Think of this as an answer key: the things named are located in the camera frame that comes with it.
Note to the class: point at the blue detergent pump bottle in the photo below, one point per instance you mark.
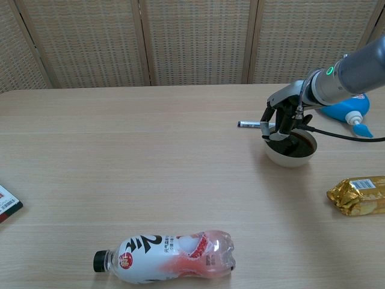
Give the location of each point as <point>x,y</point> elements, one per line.
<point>358,106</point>

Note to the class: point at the woven wooden folding screen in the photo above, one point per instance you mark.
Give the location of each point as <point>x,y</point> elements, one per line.
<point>195,42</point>

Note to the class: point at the printed card box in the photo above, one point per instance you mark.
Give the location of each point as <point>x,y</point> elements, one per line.
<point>9,204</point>

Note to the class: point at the black-interior white cup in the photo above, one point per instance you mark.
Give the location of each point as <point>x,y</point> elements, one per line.
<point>288,158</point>

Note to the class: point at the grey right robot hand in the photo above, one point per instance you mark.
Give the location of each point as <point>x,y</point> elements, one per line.
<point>285,99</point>

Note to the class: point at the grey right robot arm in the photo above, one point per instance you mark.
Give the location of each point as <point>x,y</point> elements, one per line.
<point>358,72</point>

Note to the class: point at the white marker pen blue cap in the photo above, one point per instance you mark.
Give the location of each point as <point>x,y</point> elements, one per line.
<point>249,124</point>

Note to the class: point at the gold foil snack package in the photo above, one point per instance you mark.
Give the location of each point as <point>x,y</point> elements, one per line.
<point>358,198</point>

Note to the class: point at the clear drink bottle pink label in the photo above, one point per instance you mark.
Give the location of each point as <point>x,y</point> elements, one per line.
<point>168,259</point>

